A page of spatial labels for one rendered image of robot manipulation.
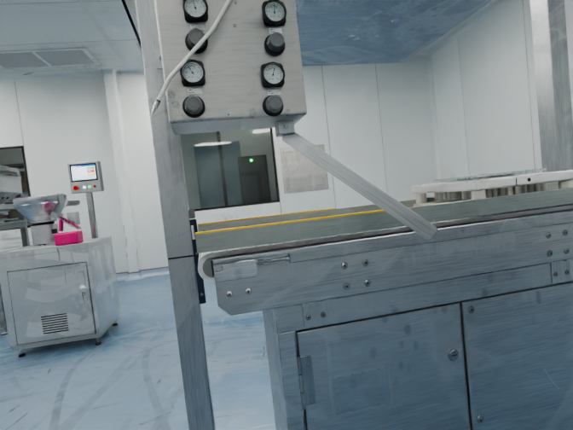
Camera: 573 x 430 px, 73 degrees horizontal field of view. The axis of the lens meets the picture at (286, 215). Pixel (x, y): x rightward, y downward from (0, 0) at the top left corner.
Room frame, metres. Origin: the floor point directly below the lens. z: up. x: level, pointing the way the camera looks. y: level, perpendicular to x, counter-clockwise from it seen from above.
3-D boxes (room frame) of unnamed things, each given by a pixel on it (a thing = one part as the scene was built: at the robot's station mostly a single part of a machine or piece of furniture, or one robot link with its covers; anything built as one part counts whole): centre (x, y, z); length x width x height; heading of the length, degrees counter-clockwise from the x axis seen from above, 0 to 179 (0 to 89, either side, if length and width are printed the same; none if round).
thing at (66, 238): (2.85, 1.60, 0.80); 0.16 x 0.12 x 0.09; 99
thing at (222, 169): (5.76, 0.76, 1.43); 1.38 x 0.01 x 1.16; 99
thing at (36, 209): (3.06, 1.83, 0.95); 0.49 x 0.36 x 0.37; 99
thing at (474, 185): (0.91, -0.47, 0.93); 0.25 x 0.24 x 0.02; 12
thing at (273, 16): (0.63, -0.02, 1.24); 0.04 x 0.01 x 0.04; 102
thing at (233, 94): (0.67, 0.07, 1.18); 0.22 x 0.11 x 0.20; 102
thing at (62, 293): (3.02, 1.77, 0.38); 0.63 x 0.57 x 0.76; 99
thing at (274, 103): (0.62, 0.00, 1.10); 0.03 x 0.03 x 0.04; 12
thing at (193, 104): (0.60, 0.12, 1.10); 0.03 x 0.02 x 0.04; 102
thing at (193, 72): (0.60, 0.12, 1.15); 0.04 x 0.01 x 0.04; 102
